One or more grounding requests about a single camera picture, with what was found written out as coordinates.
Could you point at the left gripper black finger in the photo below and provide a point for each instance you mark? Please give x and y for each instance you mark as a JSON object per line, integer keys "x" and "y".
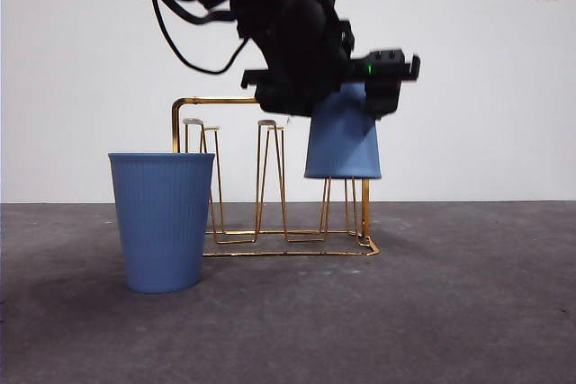
{"x": 288, "y": 100}
{"x": 382, "y": 98}

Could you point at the blue ribbed plastic cup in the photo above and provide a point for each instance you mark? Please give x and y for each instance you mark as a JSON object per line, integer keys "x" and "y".
{"x": 342, "y": 150}
{"x": 162, "y": 222}

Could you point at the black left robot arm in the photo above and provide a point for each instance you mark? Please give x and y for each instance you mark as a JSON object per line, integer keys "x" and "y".
{"x": 292, "y": 20}

